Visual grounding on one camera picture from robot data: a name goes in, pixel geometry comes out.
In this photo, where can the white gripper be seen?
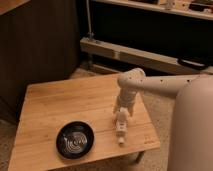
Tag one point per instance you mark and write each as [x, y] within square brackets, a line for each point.
[126, 99]

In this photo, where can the white plastic bottle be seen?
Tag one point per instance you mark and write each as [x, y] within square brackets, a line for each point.
[121, 125]

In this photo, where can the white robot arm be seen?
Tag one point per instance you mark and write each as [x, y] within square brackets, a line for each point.
[191, 135]

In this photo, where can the black ceramic bowl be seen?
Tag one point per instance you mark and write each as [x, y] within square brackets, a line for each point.
[75, 140]

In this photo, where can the grey metal beam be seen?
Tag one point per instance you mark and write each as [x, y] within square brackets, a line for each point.
[138, 57]

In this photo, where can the metal vertical pole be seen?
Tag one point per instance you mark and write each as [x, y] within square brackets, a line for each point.
[90, 31]

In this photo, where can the wooden shelf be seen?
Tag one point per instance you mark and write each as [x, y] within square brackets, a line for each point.
[158, 8]

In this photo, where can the black handle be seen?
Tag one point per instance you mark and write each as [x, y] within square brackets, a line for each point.
[192, 65]

